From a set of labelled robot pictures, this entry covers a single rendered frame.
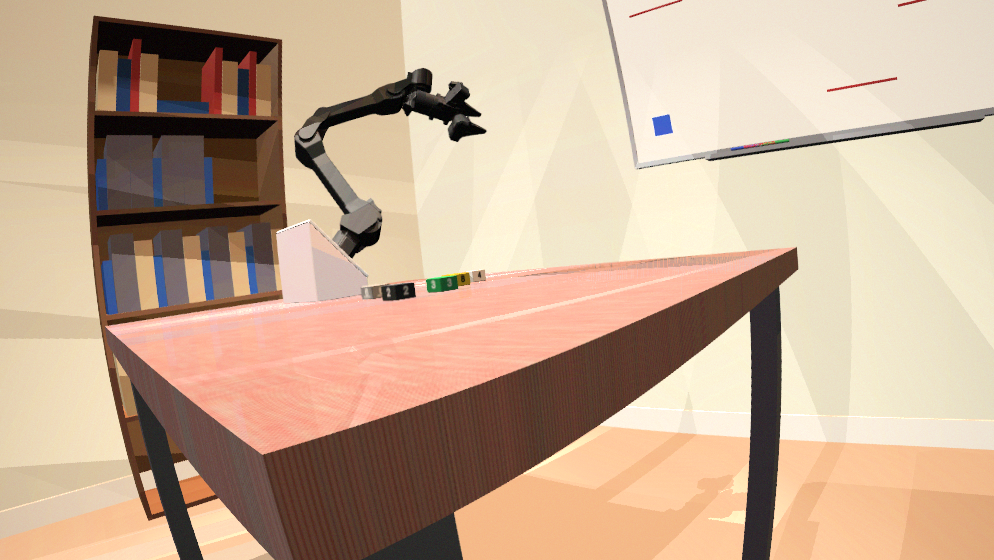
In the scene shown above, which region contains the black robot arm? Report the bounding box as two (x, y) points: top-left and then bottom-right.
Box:
(294, 68), (470, 259)

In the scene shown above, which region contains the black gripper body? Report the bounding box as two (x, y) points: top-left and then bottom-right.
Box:
(427, 93), (469, 142)

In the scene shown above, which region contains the yellow block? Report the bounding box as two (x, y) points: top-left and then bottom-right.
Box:
(441, 272), (471, 286)

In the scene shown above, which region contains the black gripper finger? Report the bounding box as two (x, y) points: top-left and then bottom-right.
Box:
(461, 116), (487, 139)
(458, 101), (482, 117)

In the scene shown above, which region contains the green block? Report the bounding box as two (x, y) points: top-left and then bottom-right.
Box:
(426, 275), (458, 293)

